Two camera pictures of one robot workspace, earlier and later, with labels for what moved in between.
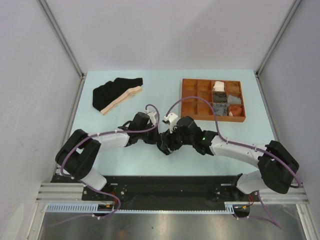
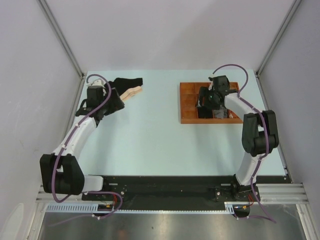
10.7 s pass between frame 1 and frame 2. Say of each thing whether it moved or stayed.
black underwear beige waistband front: moved
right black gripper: moved
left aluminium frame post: stayed
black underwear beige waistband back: stayed
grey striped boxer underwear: stayed
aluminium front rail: stayed
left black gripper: moved
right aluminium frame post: stayed
